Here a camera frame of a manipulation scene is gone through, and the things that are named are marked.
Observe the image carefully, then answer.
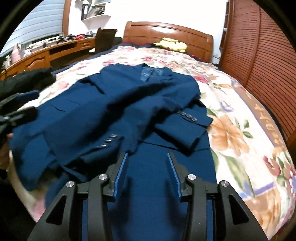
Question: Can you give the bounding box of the wooden louvered wardrobe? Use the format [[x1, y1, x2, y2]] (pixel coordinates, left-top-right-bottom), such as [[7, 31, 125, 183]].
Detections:
[[218, 0, 296, 149]]

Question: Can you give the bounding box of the black device on desk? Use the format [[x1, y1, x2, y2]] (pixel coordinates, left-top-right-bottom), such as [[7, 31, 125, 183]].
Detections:
[[55, 35, 75, 43]]

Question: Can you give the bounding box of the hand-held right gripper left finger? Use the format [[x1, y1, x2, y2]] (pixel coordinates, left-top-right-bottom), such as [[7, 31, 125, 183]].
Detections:
[[27, 152, 129, 241]]

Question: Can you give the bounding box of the black jacket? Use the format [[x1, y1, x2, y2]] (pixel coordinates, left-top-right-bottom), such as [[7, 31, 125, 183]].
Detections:
[[0, 67, 57, 98]]

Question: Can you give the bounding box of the pink soft toy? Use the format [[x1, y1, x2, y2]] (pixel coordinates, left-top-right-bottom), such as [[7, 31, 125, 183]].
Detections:
[[11, 44, 23, 62]]

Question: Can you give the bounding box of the person's left hand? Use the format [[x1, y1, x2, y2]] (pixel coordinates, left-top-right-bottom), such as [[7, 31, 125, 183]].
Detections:
[[0, 133, 14, 171]]

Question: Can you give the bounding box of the grey window blind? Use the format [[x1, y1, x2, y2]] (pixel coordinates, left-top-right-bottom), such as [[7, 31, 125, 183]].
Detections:
[[0, 0, 66, 57]]

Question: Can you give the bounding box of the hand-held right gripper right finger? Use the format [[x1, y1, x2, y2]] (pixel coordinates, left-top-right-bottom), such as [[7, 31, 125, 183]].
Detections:
[[166, 152, 270, 241]]

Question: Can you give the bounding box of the wooden window frame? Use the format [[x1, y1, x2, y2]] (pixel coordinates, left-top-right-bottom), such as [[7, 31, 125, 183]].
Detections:
[[62, 0, 72, 38]]

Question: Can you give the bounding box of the wooden bed headboard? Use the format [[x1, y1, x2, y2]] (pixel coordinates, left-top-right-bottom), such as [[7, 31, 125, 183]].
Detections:
[[122, 21, 214, 63]]

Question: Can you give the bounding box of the white wall shelf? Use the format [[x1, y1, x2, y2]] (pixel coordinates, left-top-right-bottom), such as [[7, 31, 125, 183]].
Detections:
[[81, 0, 112, 20]]

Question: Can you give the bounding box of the dark wooden chair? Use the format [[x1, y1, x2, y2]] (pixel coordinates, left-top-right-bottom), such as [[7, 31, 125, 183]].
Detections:
[[89, 27, 122, 55]]

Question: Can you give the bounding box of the floral blanket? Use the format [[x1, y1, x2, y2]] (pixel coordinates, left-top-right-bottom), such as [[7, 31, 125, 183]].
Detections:
[[5, 45, 296, 241]]

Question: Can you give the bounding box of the yellow plush toy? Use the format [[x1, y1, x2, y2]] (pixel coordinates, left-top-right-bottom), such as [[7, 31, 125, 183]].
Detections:
[[151, 37, 188, 53]]

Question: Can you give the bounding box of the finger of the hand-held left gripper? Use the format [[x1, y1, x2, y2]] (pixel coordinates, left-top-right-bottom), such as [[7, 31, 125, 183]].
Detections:
[[17, 90, 40, 103], [9, 107, 39, 127]]

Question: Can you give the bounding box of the wooden desk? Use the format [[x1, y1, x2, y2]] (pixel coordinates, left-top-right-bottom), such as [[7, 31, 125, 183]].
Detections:
[[0, 37, 98, 80]]

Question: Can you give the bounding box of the blue suit jacket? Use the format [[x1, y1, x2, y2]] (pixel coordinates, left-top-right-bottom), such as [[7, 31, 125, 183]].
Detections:
[[9, 63, 217, 241]]

